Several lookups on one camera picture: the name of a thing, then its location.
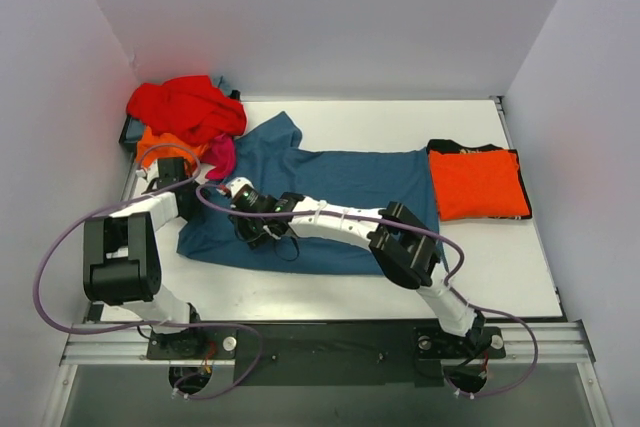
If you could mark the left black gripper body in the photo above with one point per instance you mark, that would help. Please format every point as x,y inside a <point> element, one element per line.
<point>167,170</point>

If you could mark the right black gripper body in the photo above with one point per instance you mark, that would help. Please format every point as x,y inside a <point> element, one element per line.
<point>245,226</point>

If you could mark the teal blue t shirt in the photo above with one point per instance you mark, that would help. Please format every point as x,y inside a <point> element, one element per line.
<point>270,156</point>

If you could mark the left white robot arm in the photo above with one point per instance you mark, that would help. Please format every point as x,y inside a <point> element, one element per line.
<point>121,260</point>

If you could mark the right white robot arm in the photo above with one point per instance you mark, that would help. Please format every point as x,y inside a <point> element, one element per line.
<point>404,249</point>

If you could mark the orange crumpled t shirt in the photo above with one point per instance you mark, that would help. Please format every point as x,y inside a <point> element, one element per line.
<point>153,147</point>

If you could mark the pink t shirt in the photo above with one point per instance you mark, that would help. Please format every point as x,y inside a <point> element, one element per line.
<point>221,155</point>

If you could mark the red t shirt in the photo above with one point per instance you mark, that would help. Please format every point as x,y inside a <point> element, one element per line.
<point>191,108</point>

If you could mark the light blue t shirt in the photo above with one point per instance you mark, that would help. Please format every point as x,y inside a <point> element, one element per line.
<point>221,83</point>

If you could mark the folded black t shirt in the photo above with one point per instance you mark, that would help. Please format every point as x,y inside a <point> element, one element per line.
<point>440,144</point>

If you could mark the folded orange t shirt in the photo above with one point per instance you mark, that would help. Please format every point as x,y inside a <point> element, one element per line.
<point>477,184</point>

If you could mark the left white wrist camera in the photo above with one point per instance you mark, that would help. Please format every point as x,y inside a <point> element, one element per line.
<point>144,173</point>

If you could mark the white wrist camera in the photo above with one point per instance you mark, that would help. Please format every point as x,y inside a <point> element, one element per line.
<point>235,185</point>
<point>144,173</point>

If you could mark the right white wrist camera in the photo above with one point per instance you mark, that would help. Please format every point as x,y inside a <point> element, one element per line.
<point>235,185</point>

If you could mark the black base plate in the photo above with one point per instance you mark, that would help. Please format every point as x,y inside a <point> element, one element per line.
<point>335,353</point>

